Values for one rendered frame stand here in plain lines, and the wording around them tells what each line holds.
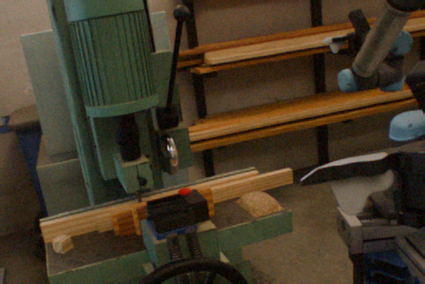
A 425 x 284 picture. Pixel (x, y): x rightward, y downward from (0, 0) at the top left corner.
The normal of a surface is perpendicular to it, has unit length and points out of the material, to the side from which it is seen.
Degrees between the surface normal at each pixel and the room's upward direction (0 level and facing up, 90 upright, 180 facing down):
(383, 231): 90
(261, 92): 90
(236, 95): 90
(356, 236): 90
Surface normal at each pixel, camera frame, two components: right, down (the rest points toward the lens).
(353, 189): -0.16, 0.31
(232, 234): 0.27, 0.28
